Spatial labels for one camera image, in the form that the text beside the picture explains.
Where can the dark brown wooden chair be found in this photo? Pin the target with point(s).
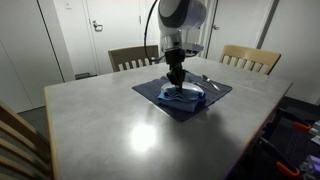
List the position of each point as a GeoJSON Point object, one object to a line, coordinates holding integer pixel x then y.
{"type": "Point", "coordinates": [132, 57]}

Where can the white wall switch plate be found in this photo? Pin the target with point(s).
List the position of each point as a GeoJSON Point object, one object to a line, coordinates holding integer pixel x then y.
{"type": "Point", "coordinates": [68, 4]}

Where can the light wooden chair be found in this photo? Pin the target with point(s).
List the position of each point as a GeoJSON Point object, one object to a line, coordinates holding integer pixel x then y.
{"type": "Point", "coordinates": [249, 58]}

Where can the orange handled clamp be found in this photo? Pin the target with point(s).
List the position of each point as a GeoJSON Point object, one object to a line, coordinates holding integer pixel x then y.
{"type": "Point", "coordinates": [302, 126]}
{"type": "Point", "coordinates": [292, 173]}

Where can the white door right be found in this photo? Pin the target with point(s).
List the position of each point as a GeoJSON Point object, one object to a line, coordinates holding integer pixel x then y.
{"type": "Point", "coordinates": [237, 22]}

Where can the silver spoon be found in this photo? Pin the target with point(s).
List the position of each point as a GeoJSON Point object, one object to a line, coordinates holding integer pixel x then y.
{"type": "Point", "coordinates": [206, 79]}

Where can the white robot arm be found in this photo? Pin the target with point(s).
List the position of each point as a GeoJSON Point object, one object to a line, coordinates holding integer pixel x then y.
{"type": "Point", "coordinates": [175, 16]}

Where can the wooden chair near camera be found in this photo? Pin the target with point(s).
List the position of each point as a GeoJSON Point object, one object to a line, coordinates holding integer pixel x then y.
{"type": "Point", "coordinates": [25, 152]}

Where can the silver knife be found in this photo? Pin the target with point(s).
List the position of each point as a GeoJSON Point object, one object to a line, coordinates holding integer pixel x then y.
{"type": "Point", "coordinates": [200, 85]}

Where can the blue towel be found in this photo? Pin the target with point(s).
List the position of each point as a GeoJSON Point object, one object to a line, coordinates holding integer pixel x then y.
{"type": "Point", "coordinates": [180, 105]}

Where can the white round plate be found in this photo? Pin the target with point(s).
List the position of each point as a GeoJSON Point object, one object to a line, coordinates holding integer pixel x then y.
{"type": "Point", "coordinates": [193, 87]}

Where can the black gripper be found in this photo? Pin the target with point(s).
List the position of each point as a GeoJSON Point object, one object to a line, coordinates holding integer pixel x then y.
{"type": "Point", "coordinates": [176, 74]}

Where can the orange handled clamp upper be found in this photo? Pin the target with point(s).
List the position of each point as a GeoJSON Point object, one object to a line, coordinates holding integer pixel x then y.
{"type": "Point", "coordinates": [302, 126]}

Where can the white door with handle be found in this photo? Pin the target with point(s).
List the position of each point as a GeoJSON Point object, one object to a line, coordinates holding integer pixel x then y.
{"type": "Point", "coordinates": [115, 24]}

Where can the dark grey placemat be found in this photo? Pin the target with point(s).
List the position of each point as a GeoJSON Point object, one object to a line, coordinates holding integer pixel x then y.
{"type": "Point", "coordinates": [152, 89]}

